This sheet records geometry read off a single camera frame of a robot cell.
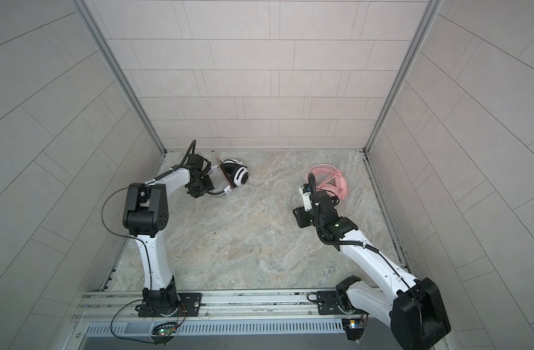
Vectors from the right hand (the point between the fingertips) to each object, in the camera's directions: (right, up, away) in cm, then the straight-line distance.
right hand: (296, 209), depth 82 cm
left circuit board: (-41, -33, -18) cm, 55 cm away
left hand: (-38, +8, +21) cm, 44 cm away
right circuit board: (+17, -35, -14) cm, 41 cm away
